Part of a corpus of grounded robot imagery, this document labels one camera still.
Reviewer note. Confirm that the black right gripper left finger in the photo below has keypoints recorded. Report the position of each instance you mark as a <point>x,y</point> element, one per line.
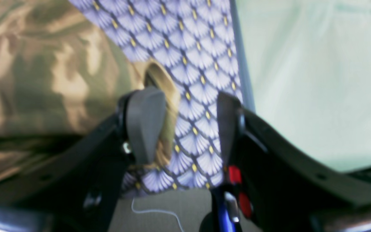
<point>78,190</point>

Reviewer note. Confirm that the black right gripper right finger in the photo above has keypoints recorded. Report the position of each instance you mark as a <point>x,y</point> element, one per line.
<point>283,189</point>

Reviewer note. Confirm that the camouflage T-shirt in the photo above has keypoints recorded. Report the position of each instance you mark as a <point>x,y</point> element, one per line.
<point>60,76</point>

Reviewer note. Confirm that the red black clamp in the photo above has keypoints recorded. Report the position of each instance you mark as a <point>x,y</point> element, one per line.
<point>229,202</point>

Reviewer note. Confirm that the white plastic bin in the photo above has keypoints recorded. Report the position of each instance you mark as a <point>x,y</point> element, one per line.
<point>309,65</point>

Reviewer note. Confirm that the fan-patterned blue tablecloth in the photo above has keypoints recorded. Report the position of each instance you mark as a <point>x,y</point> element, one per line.
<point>194,41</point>

